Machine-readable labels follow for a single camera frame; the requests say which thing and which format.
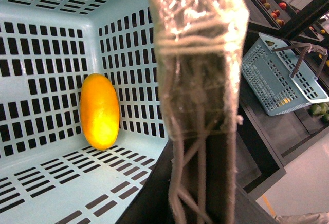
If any yellow mango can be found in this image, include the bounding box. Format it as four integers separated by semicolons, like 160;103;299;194
80;73;120;151

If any grey basket handle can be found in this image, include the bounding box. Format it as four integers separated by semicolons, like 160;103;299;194
149;0;249;223

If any light blue plastic basket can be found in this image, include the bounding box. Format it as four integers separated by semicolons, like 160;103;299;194
1;0;168;223

